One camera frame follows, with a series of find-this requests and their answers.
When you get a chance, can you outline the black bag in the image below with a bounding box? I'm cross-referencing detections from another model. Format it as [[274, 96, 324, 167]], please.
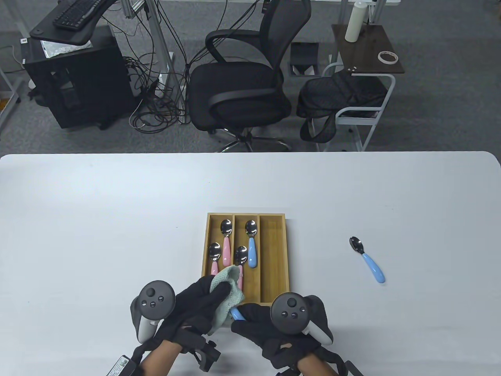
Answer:
[[296, 72, 389, 143]]

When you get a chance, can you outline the brown top side table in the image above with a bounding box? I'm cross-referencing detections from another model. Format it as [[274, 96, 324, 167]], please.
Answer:
[[315, 24, 405, 152]]

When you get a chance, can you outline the light green cloth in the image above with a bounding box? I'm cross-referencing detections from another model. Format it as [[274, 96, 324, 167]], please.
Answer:
[[208, 265, 246, 336]]

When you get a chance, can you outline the silver foil sheet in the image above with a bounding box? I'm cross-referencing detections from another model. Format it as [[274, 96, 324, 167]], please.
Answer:
[[41, 39, 93, 60]]

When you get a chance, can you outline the white desk leg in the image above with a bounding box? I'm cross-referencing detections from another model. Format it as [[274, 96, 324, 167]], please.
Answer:
[[146, 0, 185, 123]]

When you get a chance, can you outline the black and grey right controller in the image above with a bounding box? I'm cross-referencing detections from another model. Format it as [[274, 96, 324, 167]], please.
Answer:
[[270, 293, 334, 345]]

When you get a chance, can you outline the black and white floor box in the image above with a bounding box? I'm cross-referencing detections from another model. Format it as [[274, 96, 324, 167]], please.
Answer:
[[288, 42, 320, 77]]

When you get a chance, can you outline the person's right hand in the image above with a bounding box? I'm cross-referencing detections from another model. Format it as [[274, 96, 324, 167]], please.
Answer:
[[231, 304, 322, 369]]

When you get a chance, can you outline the black mesh office chair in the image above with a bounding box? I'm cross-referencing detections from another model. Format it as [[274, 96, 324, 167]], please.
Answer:
[[186, 0, 312, 153]]

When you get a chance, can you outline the wooden cutlery tray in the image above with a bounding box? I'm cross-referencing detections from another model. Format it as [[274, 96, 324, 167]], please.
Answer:
[[202, 213, 291, 307]]

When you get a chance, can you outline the person's right forearm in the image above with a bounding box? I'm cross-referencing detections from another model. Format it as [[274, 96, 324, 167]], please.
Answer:
[[296, 350, 339, 376]]

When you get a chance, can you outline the black cabinet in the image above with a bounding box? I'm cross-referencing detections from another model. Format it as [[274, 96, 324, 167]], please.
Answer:
[[24, 25, 133, 130]]

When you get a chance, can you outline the black keyboard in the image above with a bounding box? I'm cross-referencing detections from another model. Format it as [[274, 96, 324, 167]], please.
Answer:
[[53, 0, 119, 31]]

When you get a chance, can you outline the person's left hand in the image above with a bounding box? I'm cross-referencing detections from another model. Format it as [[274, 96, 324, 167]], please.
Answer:
[[155, 275, 231, 346]]

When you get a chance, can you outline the bundle of black cables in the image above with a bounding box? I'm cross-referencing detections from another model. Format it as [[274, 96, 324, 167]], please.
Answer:
[[124, 0, 204, 130]]

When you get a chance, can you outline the black and grey left controller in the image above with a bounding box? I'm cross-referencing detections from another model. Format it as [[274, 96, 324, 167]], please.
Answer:
[[130, 280, 176, 344]]

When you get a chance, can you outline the white cylinder bottle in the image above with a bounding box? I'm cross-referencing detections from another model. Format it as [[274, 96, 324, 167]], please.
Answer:
[[344, 1, 371, 43]]

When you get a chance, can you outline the white labelled wrist module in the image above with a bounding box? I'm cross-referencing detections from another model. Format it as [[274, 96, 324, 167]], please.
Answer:
[[106, 354, 134, 376]]

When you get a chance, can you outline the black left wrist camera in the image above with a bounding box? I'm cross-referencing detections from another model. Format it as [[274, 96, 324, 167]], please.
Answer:
[[178, 326, 222, 372]]

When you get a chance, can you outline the person's left forearm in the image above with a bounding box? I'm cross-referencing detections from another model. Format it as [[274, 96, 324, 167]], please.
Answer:
[[139, 339, 184, 376]]

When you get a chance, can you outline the white metal frame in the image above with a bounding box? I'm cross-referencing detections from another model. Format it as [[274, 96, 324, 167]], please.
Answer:
[[0, 69, 22, 132]]

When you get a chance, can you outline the black keyboard tray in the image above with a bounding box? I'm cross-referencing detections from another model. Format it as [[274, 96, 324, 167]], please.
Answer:
[[30, 0, 123, 45]]

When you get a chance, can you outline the pink handled spoon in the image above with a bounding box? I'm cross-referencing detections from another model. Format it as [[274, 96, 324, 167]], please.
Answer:
[[220, 219, 232, 265], [209, 242, 222, 276], [234, 246, 248, 293]]

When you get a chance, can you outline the black and grey controller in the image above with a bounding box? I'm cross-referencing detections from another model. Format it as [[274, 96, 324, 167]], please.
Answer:
[[270, 293, 334, 345], [130, 280, 176, 344]]

